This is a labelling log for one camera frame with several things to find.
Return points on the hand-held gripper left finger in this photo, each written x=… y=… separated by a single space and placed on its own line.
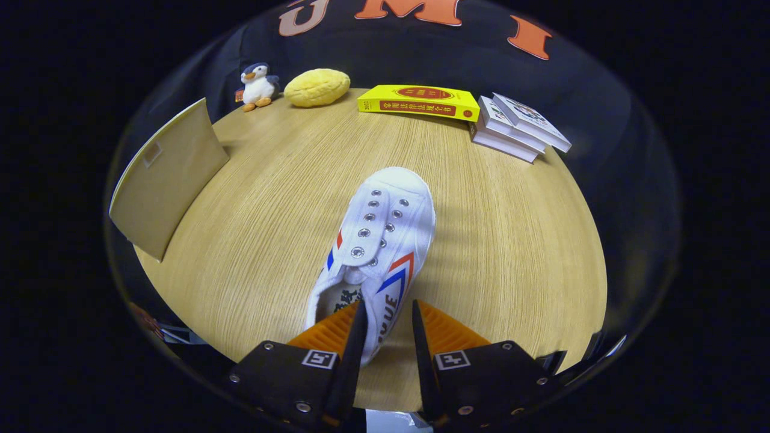
x=355 y=355

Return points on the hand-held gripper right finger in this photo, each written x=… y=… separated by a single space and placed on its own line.
x=421 y=361

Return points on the white canvas shoe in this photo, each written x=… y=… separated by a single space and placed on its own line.
x=391 y=240

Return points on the cream fabric storage box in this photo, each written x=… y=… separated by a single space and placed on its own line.
x=168 y=180

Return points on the thick white book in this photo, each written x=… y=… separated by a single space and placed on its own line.
x=499 y=144

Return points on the yellow book with red circle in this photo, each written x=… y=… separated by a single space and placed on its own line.
x=421 y=101

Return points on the white book with illustrated cover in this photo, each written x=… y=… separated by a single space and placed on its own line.
x=532 y=120

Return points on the yellow plush bun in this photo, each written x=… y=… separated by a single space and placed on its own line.
x=317 y=88

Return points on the penguin plush toy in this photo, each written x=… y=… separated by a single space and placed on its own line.
x=257 y=87

